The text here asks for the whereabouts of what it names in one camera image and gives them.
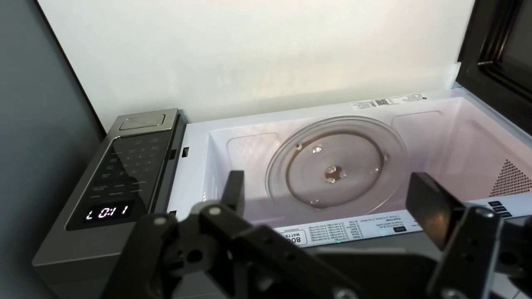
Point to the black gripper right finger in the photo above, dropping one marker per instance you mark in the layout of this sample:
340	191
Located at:
483	250

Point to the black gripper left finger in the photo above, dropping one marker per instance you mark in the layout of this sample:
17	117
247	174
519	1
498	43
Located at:
243	244

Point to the stainless steel microwave oven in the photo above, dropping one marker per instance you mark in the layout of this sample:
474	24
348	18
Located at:
459	144

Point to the silver microwave button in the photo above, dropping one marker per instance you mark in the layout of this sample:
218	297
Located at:
143	121

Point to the microwave door with dark window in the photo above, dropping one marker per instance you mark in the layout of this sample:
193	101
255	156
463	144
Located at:
499	51

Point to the glass microwave turntable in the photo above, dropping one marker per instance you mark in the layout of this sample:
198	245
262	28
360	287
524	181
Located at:
333	167

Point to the black microwave control panel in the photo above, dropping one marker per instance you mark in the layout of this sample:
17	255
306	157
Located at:
127	177

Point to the dark grey tall panel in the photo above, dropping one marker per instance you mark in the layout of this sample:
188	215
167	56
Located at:
39	139

